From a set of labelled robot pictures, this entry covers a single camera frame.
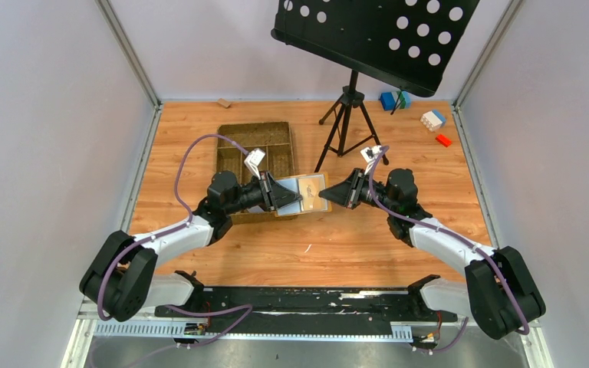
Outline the yellow leather card holder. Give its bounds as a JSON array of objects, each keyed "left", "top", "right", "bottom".
[{"left": 276, "top": 172, "right": 332, "bottom": 217}]

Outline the beige illustrated card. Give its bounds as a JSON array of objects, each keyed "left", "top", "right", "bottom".
[{"left": 298, "top": 176, "right": 325, "bottom": 212}]

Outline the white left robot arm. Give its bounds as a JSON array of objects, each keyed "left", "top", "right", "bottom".
[{"left": 79, "top": 171, "right": 302, "bottom": 322}]

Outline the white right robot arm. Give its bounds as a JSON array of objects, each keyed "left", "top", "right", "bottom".
[{"left": 319, "top": 169, "right": 547, "bottom": 340}]

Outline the woven straw divided tray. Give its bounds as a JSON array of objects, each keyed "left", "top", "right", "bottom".
[{"left": 208, "top": 121, "right": 301, "bottom": 225}]

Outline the blue green toy block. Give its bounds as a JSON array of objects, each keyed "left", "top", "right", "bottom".
[{"left": 379, "top": 90, "right": 412, "bottom": 113}]

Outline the red toy block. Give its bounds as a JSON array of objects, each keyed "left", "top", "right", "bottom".
[{"left": 436, "top": 134, "right": 452, "bottom": 147}]

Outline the white blue toy block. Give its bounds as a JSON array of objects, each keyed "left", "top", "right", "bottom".
[{"left": 420, "top": 110, "right": 447, "bottom": 132}]

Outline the small wooden block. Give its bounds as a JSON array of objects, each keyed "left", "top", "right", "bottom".
[{"left": 216, "top": 98, "right": 232, "bottom": 109}]

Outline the black music stand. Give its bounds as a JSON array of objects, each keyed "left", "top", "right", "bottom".
[{"left": 271, "top": 1, "right": 479, "bottom": 169}]

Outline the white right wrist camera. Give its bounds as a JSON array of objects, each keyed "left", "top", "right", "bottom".
[{"left": 360, "top": 145, "right": 388, "bottom": 173}]

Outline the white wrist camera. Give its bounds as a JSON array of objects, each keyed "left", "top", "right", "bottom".
[
  {"left": 360, "top": 145, "right": 388, "bottom": 173},
  {"left": 244, "top": 148, "right": 266, "bottom": 179}
]

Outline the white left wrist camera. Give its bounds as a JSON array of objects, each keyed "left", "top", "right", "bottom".
[{"left": 244, "top": 148, "right": 266, "bottom": 179}]

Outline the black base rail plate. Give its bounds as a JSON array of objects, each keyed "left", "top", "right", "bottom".
[{"left": 183, "top": 286, "right": 458, "bottom": 336}]

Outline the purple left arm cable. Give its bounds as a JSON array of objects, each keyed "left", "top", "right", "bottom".
[{"left": 85, "top": 133, "right": 254, "bottom": 368}]

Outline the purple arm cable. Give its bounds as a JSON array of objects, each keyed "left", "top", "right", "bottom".
[
  {"left": 85, "top": 133, "right": 254, "bottom": 368},
  {"left": 367, "top": 146, "right": 531, "bottom": 355}
]

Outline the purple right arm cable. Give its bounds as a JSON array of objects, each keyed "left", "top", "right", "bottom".
[{"left": 367, "top": 146, "right": 531, "bottom": 355}]

